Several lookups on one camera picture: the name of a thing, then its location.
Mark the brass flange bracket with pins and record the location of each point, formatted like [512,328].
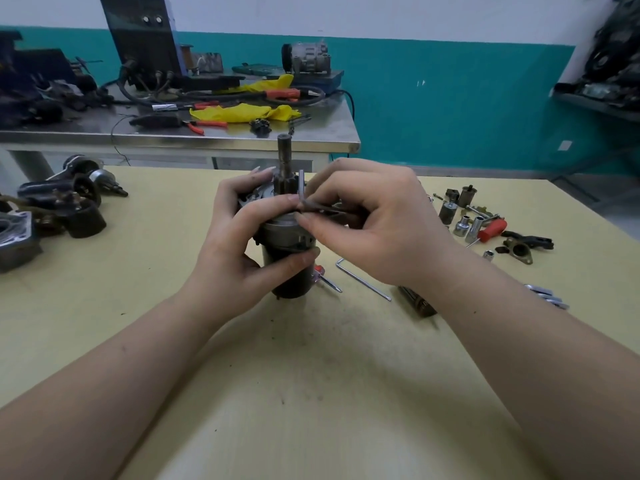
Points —
[520,252]

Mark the person's left thumb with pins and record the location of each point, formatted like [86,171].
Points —
[287,267]

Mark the green circuit board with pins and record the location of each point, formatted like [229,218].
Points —
[255,69]

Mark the large yellow cloth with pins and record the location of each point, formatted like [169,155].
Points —
[235,113]

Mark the grey car compressor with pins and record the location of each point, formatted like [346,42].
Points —
[307,57]

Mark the person's left forearm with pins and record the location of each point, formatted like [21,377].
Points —
[100,384]

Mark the black starter motor with shaft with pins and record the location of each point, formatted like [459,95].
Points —
[282,234]

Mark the blue platform scale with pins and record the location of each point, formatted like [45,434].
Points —
[320,79]

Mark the silver starter motor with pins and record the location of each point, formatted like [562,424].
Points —
[95,175]

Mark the person's left hand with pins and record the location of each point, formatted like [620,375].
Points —
[225,244]

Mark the black hand tool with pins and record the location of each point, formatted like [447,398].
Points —
[155,121]

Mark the black tester machine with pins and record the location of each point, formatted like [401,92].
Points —
[142,42]

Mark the silver bolt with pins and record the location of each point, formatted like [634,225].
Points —
[482,211]

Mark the steel workbench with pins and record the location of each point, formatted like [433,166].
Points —
[320,132]

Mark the white wall socket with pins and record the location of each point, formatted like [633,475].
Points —
[565,145]

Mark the black round motor housing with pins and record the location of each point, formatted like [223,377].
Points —
[82,219]

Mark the copper coil transformer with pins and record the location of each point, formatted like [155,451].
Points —
[200,62]

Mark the small yellow cloth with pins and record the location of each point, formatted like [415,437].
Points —
[267,84]

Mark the short silver socket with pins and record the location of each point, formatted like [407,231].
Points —
[462,226]

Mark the person's right hand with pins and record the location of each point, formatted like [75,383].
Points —
[390,229]

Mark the silver hex key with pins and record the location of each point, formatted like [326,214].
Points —
[362,280]

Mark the dark grey socket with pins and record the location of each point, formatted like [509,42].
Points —
[447,212]

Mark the pile of dark engine parts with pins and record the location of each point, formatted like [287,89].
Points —
[45,89]

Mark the long silver socket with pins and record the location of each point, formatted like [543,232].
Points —
[474,229]

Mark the shelf with black parts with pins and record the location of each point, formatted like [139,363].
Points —
[610,59]

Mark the person's right forearm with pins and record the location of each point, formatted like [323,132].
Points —
[540,374]

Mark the aluminium starter nose housing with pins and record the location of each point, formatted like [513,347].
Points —
[17,242]

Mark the dark metal bolt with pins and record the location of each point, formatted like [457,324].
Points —
[298,122]

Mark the person's right thumb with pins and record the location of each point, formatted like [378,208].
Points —
[325,228]

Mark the tiny silver socket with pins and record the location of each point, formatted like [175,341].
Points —
[488,255]

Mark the black pinion gear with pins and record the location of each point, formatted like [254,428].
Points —
[260,127]

